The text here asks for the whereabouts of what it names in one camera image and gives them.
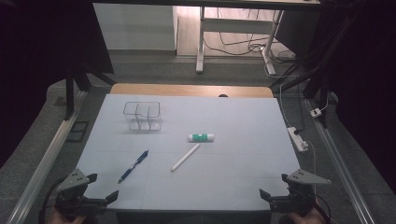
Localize wooden table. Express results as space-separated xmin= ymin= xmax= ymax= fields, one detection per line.
xmin=109 ymin=82 xmax=275 ymax=99

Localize thin white cable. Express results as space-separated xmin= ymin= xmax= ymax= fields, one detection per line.
xmin=306 ymin=140 xmax=319 ymax=195

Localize dark floor plate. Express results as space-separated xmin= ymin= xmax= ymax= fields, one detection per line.
xmin=65 ymin=120 xmax=91 ymax=144

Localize right hand-held gripper cable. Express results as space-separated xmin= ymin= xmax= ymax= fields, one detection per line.
xmin=313 ymin=193 xmax=332 ymax=223

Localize clear plastic pen organizer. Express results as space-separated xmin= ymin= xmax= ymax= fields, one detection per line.
xmin=122 ymin=101 xmax=163 ymax=132

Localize white desk frame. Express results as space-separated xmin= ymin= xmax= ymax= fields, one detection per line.
xmin=195 ymin=6 xmax=285 ymax=77

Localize blue pen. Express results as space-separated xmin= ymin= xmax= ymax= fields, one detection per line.
xmin=117 ymin=149 xmax=149 ymax=184

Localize person's right hand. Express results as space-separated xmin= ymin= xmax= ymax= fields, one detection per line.
xmin=288 ymin=207 xmax=325 ymax=224

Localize white pen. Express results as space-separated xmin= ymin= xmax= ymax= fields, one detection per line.
xmin=170 ymin=143 xmax=201 ymax=173

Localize black metal stand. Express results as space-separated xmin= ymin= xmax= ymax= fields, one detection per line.
xmin=64 ymin=55 xmax=117 ymax=121
xmin=270 ymin=8 xmax=362 ymax=129

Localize white power strip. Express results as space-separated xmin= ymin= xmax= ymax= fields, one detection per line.
xmin=287 ymin=126 xmax=309 ymax=153

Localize person's left hand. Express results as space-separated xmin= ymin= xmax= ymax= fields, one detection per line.
xmin=46 ymin=206 xmax=88 ymax=224

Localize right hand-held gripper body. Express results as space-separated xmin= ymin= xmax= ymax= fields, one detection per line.
xmin=269 ymin=168 xmax=332 ymax=216

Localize green and white glue stick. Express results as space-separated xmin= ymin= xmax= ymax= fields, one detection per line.
xmin=187 ymin=133 xmax=215 ymax=143

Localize black floor cables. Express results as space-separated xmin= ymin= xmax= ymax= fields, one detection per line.
xmin=204 ymin=7 xmax=307 ymax=132

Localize white cabinet panel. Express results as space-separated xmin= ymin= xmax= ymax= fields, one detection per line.
xmin=92 ymin=3 xmax=177 ymax=51

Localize pale blue table mat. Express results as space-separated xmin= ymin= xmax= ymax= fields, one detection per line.
xmin=76 ymin=93 xmax=302 ymax=213

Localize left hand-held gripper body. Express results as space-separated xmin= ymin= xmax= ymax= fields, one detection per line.
xmin=55 ymin=168 xmax=108 ymax=218

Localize aluminium rail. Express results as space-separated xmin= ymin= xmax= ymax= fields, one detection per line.
xmin=304 ymin=98 xmax=376 ymax=224
xmin=6 ymin=90 xmax=89 ymax=224

